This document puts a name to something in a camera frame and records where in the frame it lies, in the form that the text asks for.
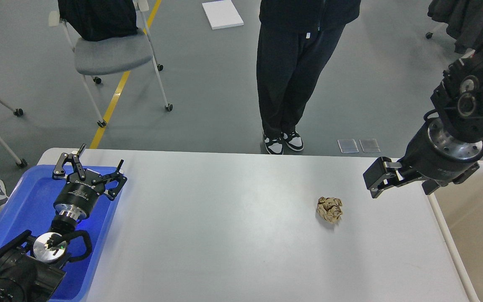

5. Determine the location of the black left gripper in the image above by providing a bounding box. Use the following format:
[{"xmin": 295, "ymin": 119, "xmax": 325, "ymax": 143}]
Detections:
[{"xmin": 52, "ymin": 143, "xmax": 128, "ymax": 220}]

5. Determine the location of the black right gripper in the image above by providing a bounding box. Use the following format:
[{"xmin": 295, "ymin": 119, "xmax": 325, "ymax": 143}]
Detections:
[{"xmin": 363, "ymin": 118, "xmax": 483, "ymax": 199}]

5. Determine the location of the brown paper ball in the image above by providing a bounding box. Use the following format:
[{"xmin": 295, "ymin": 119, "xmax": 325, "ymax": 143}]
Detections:
[{"xmin": 316, "ymin": 196, "xmax": 343, "ymax": 224}]

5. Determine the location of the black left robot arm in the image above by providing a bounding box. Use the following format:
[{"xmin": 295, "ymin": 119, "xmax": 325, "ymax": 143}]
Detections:
[{"xmin": 0, "ymin": 146, "xmax": 128, "ymax": 302}]

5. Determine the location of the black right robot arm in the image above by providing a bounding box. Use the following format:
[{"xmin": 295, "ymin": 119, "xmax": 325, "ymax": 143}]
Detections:
[{"xmin": 364, "ymin": 41, "xmax": 483, "ymax": 198}]

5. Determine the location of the right clear floor plate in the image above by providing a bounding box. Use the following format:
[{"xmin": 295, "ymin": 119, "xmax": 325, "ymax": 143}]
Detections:
[{"xmin": 359, "ymin": 139, "xmax": 381, "ymax": 153}]

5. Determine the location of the clear floor plate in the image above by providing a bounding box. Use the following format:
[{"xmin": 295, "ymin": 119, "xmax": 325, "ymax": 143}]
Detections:
[
  {"xmin": 337, "ymin": 139, "xmax": 360, "ymax": 154},
  {"xmin": 359, "ymin": 139, "xmax": 381, "ymax": 153}
]

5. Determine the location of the left clear floor plate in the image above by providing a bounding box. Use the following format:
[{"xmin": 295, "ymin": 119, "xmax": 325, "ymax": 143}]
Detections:
[{"xmin": 337, "ymin": 139, "xmax": 360, "ymax": 154}]

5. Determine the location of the blue plastic tray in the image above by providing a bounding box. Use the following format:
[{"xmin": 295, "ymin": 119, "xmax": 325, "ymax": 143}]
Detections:
[{"xmin": 0, "ymin": 165, "xmax": 119, "ymax": 302}]

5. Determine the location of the grey seat rolling chair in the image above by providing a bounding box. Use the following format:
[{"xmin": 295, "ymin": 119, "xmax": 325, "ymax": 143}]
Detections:
[{"xmin": 48, "ymin": 0, "xmax": 173, "ymax": 128}]

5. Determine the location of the black jacket on chair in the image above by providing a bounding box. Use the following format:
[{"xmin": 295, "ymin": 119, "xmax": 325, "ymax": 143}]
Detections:
[{"xmin": 57, "ymin": 0, "xmax": 138, "ymax": 42}]

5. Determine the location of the person in black clothes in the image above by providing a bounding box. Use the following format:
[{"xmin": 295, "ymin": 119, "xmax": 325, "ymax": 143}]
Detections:
[{"xmin": 256, "ymin": 0, "xmax": 361, "ymax": 155}]

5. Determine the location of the dark grey coat on chair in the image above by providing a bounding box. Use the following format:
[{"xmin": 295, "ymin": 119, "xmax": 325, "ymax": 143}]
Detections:
[{"xmin": 427, "ymin": 0, "xmax": 483, "ymax": 54}]

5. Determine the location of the white flat box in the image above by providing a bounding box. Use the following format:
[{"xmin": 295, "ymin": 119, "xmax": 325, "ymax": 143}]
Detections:
[{"xmin": 201, "ymin": 0, "xmax": 244, "ymax": 30}]

